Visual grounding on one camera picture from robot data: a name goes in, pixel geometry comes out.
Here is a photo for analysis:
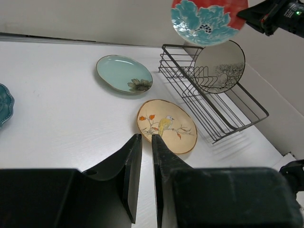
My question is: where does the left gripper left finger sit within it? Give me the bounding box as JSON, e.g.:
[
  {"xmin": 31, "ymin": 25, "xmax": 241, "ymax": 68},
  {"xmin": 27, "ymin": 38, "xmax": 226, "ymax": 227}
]
[{"xmin": 83, "ymin": 134, "xmax": 143, "ymax": 224}]

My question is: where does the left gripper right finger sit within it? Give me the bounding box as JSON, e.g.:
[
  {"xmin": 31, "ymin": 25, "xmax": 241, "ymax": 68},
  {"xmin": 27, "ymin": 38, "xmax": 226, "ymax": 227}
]
[{"xmin": 152, "ymin": 134, "xmax": 196, "ymax": 228}]

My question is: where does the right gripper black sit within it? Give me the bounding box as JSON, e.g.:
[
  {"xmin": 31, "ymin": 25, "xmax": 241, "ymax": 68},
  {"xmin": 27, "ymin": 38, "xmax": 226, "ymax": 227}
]
[{"xmin": 237, "ymin": 0, "xmax": 304, "ymax": 37}]

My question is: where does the red plate blue flower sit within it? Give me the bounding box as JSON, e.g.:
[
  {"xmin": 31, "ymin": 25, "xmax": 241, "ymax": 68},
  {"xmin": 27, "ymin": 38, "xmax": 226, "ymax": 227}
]
[{"xmin": 171, "ymin": 0, "xmax": 248, "ymax": 47}]

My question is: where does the grey tree plate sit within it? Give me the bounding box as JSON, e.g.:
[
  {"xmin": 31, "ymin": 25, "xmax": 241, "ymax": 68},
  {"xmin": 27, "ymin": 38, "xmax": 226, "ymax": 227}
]
[{"xmin": 194, "ymin": 40, "xmax": 246, "ymax": 94}]

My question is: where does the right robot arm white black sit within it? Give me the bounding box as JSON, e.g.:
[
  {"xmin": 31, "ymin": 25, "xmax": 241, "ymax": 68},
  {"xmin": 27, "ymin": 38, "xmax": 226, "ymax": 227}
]
[{"xmin": 237, "ymin": 0, "xmax": 304, "ymax": 196}]

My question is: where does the beige bird plate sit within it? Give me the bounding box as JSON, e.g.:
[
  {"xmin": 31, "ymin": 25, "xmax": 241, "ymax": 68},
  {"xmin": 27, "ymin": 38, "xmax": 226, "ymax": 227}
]
[{"xmin": 137, "ymin": 99, "xmax": 198, "ymax": 154}]

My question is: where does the light blue flower plate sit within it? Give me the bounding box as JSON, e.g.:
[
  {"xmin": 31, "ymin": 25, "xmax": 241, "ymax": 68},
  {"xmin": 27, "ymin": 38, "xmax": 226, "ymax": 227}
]
[{"xmin": 96, "ymin": 55, "xmax": 153, "ymax": 94}]

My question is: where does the dark teal scalloped plate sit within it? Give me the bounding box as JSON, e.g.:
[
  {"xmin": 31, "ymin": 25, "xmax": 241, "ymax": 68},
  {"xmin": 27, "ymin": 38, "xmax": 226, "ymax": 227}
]
[{"xmin": 0, "ymin": 84, "xmax": 15, "ymax": 128}]

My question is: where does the black wire dish rack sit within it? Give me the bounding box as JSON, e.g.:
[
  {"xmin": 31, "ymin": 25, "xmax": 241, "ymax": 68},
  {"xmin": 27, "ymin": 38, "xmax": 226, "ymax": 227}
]
[{"xmin": 159, "ymin": 44, "xmax": 269, "ymax": 143}]

